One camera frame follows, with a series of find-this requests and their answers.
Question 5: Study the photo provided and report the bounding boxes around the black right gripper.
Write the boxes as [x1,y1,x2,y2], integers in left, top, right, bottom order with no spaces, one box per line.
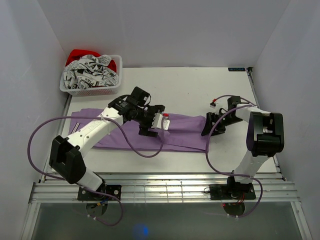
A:
[201,112,243,137]

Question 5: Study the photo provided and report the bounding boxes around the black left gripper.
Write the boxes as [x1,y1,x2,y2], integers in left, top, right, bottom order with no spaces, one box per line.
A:
[134,105,165,138]

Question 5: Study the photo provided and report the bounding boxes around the purple trousers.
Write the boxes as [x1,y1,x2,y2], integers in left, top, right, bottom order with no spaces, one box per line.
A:
[71,107,213,154]

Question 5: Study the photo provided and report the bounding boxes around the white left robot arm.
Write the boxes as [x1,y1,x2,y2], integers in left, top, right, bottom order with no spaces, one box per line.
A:
[49,86,170,200]

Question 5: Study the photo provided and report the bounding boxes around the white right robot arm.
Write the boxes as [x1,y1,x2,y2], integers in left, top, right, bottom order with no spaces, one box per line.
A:
[201,95,285,202]

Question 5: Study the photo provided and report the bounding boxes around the white plastic laundry basket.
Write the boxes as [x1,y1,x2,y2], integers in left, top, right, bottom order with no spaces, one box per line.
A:
[59,54,123,97]

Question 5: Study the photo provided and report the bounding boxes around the dark table label sticker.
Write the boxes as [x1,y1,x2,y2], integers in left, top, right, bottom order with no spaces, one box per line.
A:
[227,67,246,72]

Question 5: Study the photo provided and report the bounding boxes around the black white printed garment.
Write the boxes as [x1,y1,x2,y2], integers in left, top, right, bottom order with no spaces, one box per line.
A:
[63,54,120,90]

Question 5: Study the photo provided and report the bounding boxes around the red garment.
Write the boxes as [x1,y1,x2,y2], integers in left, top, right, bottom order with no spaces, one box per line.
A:
[65,49,117,72]

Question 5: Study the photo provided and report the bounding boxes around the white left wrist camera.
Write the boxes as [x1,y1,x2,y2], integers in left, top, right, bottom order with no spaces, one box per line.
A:
[151,113,170,131]

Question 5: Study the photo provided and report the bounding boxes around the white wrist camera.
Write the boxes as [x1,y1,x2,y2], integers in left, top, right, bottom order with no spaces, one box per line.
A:
[209,99,224,115]
[151,113,170,131]

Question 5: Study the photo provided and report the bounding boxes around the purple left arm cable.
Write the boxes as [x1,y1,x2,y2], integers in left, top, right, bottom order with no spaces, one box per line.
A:
[26,113,171,227]

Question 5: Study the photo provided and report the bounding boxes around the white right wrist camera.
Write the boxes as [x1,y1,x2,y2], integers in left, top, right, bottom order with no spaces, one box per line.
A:
[209,99,224,115]

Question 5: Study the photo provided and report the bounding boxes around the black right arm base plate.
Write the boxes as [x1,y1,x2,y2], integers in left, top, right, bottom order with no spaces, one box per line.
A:
[209,183,256,200]

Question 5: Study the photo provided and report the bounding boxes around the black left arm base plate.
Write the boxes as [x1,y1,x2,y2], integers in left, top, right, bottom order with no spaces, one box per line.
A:
[76,183,122,201]

